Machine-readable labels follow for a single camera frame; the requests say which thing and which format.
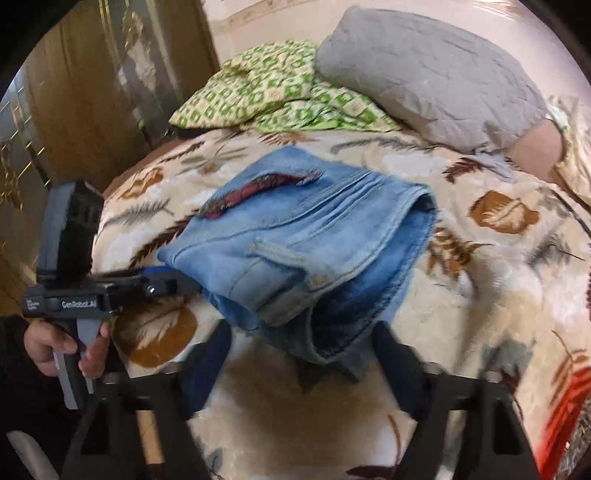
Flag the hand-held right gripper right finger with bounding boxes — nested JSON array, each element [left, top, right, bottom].
[[372, 322, 542, 480]]

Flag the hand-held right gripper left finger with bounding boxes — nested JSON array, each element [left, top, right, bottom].
[[60, 318, 232, 480]]

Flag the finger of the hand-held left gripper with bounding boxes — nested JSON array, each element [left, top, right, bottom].
[[92, 266, 161, 281], [113, 274, 205, 305]]

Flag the blue denim pants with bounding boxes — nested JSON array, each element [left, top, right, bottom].
[[156, 147, 438, 381]]

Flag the person's left hand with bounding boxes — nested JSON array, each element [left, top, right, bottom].
[[23, 320, 112, 379]]

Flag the leaf print fleece blanket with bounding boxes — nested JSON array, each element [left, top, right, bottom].
[[92, 124, 591, 480]]

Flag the wooden wardrobe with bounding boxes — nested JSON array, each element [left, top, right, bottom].
[[0, 0, 220, 319]]

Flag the person's dark clothing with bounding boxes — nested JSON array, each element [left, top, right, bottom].
[[0, 314, 93, 480]]

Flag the red plastic plate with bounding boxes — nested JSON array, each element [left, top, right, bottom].
[[538, 369, 591, 480]]

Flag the white plastic object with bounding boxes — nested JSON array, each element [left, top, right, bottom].
[[6, 429, 62, 480]]

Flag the green patterned cloth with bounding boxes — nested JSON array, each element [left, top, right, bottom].
[[167, 39, 399, 136]]

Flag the pink pillow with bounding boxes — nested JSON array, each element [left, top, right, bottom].
[[507, 119, 565, 184]]

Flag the cream quilted cloth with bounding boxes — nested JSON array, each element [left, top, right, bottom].
[[547, 93, 591, 206]]

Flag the grey quilted pillow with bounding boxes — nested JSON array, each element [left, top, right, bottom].
[[315, 6, 551, 155]]

